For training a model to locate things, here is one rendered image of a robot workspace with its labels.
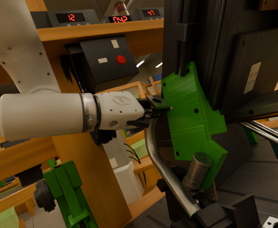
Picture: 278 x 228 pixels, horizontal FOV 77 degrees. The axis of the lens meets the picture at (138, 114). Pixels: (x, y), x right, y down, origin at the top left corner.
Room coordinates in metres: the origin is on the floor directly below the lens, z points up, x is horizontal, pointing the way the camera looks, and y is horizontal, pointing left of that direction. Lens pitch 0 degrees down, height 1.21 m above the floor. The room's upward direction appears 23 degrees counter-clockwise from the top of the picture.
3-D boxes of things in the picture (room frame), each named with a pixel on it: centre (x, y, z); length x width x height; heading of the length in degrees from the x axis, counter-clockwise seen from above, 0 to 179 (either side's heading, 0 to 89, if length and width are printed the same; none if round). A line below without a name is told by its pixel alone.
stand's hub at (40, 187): (0.41, 0.28, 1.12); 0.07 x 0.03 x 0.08; 30
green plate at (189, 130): (0.42, -0.12, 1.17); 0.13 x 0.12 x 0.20; 120
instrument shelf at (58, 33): (0.74, -0.03, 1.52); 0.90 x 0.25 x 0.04; 120
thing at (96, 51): (0.64, 0.04, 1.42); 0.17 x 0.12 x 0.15; 120
